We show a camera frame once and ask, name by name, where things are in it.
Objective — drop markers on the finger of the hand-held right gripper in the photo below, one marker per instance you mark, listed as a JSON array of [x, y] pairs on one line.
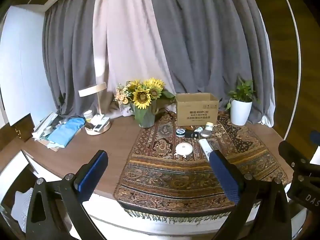
[[316, 138], [292, 155]]

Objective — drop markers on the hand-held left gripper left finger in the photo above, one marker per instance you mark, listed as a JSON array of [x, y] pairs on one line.
[[91, 177]]

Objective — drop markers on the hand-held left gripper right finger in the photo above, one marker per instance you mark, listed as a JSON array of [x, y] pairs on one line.
[[225, 177]]

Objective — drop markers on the long white remote control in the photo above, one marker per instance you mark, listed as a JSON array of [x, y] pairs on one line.
[[205, 145]]

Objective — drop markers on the grey oval stone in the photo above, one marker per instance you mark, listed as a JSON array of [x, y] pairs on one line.
[[206, 134]]

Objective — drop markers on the white round device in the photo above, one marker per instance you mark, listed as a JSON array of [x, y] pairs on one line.
[[183, 149]]

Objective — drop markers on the small yellow-capped bottle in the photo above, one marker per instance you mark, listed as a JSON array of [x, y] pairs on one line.
[[209, 126]]

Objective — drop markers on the black rectangular box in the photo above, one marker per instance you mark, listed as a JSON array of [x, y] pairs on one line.
[[192, 134]]

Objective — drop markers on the small white astronaut figurine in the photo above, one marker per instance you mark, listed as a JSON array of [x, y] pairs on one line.
[[199, 129]]

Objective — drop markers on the brown wooden piece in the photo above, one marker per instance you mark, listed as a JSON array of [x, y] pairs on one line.
[[191, 128]]

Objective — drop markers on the black round tin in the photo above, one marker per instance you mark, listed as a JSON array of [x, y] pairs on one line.
[[180, 133]]

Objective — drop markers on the brown cardboard box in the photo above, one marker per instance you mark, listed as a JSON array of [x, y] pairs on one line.
[[197, 112]]

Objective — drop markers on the white desk lamp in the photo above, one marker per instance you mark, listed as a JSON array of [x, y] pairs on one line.
[[98, 130]]

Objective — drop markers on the patterned fringed table runner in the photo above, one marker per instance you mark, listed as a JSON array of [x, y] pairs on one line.
[[175, 180]]

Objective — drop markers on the small white remote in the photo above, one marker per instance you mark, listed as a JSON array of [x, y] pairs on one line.
[[97, 127]]

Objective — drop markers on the blue cloth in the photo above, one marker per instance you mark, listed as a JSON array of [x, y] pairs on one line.
[[66, 132]]

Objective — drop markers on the small patterned white cup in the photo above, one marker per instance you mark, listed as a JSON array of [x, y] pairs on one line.
[[88, 116]]

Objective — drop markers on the green plant in white pot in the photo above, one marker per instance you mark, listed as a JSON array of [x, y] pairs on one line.
[[240, 112]]

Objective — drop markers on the stack of papers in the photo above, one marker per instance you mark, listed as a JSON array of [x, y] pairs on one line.
[[41, 130]]

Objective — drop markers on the white striped cloth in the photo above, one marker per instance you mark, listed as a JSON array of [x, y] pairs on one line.
[[23, 207]]

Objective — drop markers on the grey-green flower vase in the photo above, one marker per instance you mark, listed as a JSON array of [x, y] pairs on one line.
[[147, 117]]

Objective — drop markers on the sunflower bouquet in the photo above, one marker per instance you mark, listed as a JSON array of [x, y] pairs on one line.
[[142, 96]]

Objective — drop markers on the grey curtain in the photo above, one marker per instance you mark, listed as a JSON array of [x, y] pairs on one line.
[[70, 55], [212, 42]]

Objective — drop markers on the white cabinet door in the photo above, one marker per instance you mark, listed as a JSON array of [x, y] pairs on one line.
[[22, 62]]

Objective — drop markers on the pale pink curtain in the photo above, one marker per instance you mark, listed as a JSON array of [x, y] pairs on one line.
[[130, 37]]

